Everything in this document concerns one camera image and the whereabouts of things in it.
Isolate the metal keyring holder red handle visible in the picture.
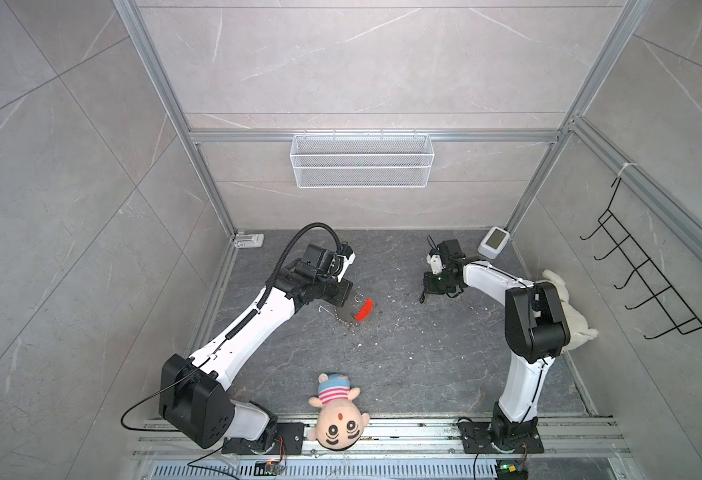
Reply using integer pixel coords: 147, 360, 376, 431
334, 293, 374, 325

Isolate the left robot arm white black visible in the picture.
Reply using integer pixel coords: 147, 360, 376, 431
159, 261, 353, 450

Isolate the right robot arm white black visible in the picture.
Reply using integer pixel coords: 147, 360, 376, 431
419, 239, 570, 452

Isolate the white digital clock device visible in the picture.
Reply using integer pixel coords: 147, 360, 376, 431
477, 226, 510, 260

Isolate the plush doll striped hat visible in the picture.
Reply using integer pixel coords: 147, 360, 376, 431
306, 373, 370, 451

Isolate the white plush dog toy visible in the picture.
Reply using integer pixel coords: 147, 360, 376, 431
542, 269, 599, 351

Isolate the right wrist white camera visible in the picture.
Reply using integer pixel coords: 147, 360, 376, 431
427, 253, 444, 276

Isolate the wrist white camera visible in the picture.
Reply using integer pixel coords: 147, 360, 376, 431
427, 253, 444, 276
329, 244, 356, 282

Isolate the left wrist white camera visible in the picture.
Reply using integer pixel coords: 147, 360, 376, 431
329, 244, 356, 282

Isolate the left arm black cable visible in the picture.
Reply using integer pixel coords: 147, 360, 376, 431
263, 222, 343, 301

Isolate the white wall socket box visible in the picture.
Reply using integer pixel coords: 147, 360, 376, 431
233, 233, 265, 249

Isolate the white wire mesh basket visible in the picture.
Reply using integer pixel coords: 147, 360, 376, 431
290, 133, 435, 189

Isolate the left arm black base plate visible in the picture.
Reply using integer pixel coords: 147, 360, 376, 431
221, 422, 306, 455

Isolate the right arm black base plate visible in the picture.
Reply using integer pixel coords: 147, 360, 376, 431
456, 419, 545, 454

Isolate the black wire hook rack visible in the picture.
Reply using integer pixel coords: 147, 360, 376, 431
579, 178, 702, 340

